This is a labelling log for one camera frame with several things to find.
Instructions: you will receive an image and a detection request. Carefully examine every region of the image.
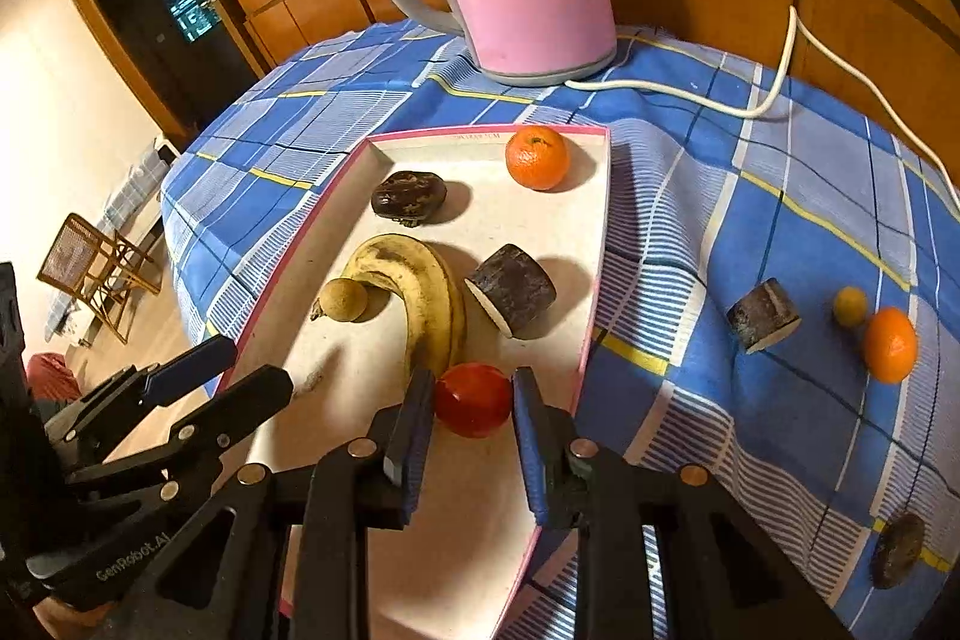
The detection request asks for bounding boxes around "wooden wicker chair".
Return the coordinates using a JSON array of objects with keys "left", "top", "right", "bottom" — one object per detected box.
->
[{"left": 37, "top": 212, "right": 162, "bottom": 345}]

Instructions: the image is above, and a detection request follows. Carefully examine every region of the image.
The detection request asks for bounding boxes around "brown longan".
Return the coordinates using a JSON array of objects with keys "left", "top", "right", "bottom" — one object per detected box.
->
[
  {"left": 321, "top": 278, "right": 370, "bottom": 322},
  {"left": 832, "top": 285, "right": 869, "bottom": 327}
]

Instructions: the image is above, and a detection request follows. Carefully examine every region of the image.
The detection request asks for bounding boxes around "red tomato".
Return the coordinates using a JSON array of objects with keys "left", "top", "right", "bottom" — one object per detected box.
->
[{"left": 435, "top": 362, "right": 515, "bottom": 439}]

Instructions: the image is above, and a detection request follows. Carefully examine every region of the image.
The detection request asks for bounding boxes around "dark wrinkled fruit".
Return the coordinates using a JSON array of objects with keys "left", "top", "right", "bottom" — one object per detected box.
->
[
  {"left": 870, "top": 512, "right": 926, "bottom": 590},
  {"left": 370, "top": 170, "right": 449, "bottom": 226}
]

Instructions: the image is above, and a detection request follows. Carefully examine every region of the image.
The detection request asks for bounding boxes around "red bag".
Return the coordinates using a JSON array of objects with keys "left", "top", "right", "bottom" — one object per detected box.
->
[{"left": 26, "top": 351, "right": 80, "bottom": 405}]

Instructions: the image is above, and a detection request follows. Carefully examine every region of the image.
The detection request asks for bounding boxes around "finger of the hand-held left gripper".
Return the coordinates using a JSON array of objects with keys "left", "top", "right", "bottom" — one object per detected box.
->
[
  {"left": 41, "top": 334, "right": 239, "bottom": 453},
  {"left": 64, "top": 365, "right": 295, "bottom": 506}
]

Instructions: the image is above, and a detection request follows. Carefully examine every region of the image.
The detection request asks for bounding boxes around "orange mandarin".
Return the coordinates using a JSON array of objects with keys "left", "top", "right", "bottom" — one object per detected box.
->
[
  {"left": 505, "top": 125, "right": 571, "bottom": 192},
  {"left": 861, "top": 307, "right": 920, "bottom": 385}
]

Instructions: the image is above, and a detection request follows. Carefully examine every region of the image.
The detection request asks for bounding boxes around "white power cable with plug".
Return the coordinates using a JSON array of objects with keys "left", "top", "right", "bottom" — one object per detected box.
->
[{"left": 564, "top": 5, "right": 960, "bottom": 191}]

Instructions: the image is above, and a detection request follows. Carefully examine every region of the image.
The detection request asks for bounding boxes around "dark glass door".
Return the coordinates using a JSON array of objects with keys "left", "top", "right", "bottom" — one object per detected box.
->
[{"left": 60, "top": 0, "right": 271, "bottom": 150}]

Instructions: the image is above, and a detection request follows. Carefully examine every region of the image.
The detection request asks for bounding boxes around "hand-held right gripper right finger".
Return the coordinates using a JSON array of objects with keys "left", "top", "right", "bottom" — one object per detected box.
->
[{"left": 511, "top": 366, "right": 856, "bottom": 640}]

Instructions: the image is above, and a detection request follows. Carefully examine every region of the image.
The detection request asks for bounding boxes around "dark sugarcane piece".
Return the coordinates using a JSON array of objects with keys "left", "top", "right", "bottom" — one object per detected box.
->
[
  {"left": 726, "top": 278, "right": 802, "bottom": 354},
  {"left": 463, "top": 243, "right": 558, "bottom": 340}
]

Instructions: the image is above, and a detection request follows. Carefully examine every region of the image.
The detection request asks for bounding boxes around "spotted yellow banana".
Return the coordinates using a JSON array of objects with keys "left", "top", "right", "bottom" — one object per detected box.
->
[{"left": 311, "top": 233, "right": 467, "bottom": 386}]

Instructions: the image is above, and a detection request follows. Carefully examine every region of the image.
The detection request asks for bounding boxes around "blue plaid tablecloth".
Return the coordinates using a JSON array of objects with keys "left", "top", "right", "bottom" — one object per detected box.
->
[{"left": 159, "top": 21, "right": 960, "bottom": 640}]

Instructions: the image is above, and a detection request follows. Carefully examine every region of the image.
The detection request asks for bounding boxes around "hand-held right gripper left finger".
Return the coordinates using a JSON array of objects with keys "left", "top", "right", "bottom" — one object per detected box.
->
[{"left": 112, "top": 366, "right": 440, "bottom": 640}]

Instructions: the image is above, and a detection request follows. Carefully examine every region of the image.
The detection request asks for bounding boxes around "pink-rimmed white tray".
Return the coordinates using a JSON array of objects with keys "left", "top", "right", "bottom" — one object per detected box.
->
[{"left": 225, "top": 124, "right": 614, "bottom": 640}]

